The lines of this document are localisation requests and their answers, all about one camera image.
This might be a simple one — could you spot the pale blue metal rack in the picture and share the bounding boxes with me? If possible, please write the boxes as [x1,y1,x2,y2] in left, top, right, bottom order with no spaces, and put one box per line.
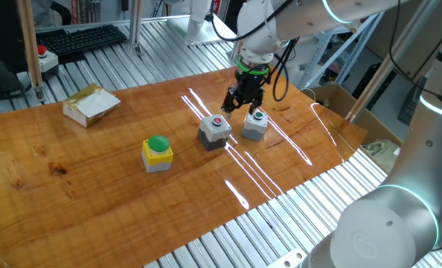
[297,10,388,90]

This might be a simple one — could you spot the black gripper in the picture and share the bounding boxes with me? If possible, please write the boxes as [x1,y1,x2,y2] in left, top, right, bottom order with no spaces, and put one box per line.
[221,72,269,119]

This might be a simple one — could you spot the grey red-button box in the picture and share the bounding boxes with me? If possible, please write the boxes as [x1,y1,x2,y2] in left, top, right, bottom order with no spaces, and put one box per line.
[196,113,232,152]

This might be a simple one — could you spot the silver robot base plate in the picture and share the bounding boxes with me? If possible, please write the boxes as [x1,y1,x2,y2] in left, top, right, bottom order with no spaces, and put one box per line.
[265,248,308,268]

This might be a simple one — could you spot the red emergency stop box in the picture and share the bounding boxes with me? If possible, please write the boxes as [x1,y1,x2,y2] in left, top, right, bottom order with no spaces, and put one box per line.
[36,44,60,81]

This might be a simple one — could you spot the small cardboard box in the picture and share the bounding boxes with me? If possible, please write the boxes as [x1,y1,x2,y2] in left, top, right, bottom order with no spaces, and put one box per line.
[62,83,121,128]

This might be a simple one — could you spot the light grey green-button box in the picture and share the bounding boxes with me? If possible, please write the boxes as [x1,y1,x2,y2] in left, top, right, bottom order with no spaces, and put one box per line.
[241,109,269,142]

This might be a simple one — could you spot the aluminium profile post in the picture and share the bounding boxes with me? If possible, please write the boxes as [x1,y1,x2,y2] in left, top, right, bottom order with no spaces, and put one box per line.
[128,0,144,55]

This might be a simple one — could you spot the brown cardboard box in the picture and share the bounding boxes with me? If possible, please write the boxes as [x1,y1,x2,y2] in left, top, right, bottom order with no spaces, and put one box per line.
[310,83,404,174]

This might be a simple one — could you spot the wood-grain table mat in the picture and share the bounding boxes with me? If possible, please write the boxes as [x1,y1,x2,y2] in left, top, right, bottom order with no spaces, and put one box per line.
[0,66,368,268]

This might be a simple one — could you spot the white machine pedestal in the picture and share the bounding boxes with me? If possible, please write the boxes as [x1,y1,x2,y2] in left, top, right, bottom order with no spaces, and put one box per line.
[166,0,237,48]

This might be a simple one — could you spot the black computer keyboard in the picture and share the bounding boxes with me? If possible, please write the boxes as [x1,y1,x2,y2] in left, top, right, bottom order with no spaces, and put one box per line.
[36,24,128,57]

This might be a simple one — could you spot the black monitor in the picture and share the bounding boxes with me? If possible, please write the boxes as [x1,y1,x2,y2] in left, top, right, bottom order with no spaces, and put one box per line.
[0,0,29,101]

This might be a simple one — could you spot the yellow green mushroom-button box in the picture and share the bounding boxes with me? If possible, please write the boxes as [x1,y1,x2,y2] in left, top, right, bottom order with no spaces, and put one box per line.
[141,135,174,173]

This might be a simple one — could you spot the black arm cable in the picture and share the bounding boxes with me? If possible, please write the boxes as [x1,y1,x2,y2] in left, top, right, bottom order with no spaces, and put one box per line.
[210,0,300,103]
[388,0,442,109]

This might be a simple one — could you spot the wooden post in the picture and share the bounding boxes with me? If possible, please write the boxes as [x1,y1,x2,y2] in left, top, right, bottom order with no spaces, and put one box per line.
[16,0,45,101]
[345,0,430,123]

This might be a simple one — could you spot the crumpled plastic bag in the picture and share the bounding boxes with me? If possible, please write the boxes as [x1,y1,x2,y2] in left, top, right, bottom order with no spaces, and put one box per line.
[362,139,400,172]

